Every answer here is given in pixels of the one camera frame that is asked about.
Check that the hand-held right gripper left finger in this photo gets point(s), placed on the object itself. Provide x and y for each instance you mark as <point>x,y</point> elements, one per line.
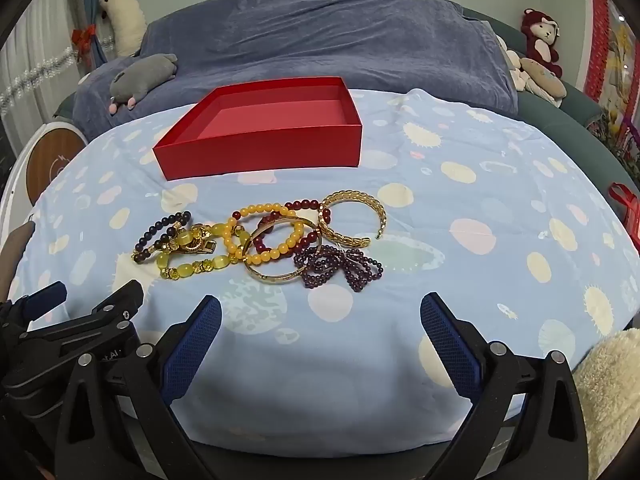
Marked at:
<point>192,350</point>

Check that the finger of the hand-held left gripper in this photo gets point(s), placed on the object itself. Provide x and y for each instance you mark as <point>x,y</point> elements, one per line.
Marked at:
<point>45,298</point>
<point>112,305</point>

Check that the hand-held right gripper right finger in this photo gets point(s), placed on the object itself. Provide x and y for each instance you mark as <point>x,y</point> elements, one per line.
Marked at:
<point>450,350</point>

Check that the plain gold bangle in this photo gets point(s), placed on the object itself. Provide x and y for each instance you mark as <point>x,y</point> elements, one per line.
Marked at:
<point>272,276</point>

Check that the red cardboard box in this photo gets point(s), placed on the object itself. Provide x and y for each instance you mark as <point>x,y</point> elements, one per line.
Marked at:
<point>260,155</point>

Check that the blue patterned tablecloth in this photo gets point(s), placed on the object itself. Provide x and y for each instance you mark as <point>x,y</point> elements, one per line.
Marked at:
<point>350,360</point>

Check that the round wooden top stool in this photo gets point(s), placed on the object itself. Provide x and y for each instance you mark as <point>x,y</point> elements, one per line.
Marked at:
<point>50,160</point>

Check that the cream fluffy rug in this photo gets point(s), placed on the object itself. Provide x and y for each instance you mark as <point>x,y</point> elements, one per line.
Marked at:
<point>610,400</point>

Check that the red ribbon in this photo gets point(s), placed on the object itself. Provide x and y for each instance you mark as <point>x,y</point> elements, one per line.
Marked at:
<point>625,210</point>

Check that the silver tinsel garland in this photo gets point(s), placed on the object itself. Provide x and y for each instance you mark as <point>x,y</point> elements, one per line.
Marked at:
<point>35,72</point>

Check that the grey mouse plush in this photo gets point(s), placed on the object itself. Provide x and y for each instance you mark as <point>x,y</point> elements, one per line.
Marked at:
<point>145,72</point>

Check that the white curtain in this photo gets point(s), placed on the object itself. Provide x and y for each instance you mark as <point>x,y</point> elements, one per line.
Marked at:
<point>45,35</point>

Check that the red bow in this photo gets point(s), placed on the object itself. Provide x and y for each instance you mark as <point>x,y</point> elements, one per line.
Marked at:
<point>82,37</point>

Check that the green sofa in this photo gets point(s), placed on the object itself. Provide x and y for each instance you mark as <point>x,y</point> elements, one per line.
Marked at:
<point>575,115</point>

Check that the white plush toy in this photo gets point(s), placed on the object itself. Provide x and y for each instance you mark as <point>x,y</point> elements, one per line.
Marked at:
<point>515,77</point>

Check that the white alpaca plush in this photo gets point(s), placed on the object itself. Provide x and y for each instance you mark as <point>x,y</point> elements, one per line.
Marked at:
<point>125,20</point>

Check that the beige round plush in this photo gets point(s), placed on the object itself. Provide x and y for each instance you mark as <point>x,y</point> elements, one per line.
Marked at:
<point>542,77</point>

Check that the blue curtain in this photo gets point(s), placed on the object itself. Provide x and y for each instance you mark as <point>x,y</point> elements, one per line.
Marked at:
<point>95,0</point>

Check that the red monkey plush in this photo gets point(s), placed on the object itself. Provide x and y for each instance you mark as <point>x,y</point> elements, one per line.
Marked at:
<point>537,47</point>

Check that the blue grey blanket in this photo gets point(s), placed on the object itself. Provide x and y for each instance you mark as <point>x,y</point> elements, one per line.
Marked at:
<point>325,35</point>

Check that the red hanging wall decoration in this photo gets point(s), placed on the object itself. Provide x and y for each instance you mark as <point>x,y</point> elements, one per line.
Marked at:
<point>597,35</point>

